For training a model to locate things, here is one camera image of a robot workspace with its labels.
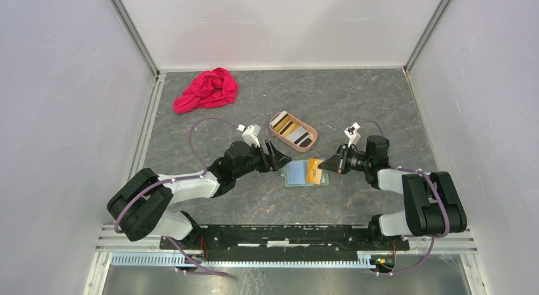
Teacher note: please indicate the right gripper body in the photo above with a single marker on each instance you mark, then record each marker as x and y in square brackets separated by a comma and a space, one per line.
[352, 160]

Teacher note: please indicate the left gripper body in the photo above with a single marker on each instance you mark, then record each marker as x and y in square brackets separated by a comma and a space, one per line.
[257, 160]

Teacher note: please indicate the green card holder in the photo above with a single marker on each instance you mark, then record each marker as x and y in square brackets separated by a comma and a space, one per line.
[297, 172]

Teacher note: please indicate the pink oval tray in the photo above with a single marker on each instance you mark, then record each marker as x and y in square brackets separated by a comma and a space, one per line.
[278, 117]

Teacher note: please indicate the gold card black stripe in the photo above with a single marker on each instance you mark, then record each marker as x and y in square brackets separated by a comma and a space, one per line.
[286, 126]

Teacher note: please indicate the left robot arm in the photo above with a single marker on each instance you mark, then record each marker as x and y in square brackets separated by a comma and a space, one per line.
[141, 207]

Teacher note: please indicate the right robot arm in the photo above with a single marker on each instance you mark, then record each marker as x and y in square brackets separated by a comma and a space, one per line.
[432, 206]

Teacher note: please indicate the silver card in tray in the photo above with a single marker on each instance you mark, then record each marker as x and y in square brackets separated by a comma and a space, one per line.
[300, 137]

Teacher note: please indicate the red crumpled cloth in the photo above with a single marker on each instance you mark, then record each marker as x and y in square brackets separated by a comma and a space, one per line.
[210, 89]

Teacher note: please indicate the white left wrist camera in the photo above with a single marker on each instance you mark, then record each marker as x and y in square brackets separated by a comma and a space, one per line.
[250, 134]

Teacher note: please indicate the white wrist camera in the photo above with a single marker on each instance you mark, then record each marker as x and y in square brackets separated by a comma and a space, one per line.
[250, 134]
[352, 133]

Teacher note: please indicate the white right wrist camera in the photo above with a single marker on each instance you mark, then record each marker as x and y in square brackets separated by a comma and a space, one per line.
[352, 133]

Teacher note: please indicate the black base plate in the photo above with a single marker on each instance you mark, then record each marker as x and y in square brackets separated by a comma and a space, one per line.
[289, 242]

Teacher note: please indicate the white slotted cable duct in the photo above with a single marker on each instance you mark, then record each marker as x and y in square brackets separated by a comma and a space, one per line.
[176, 259]

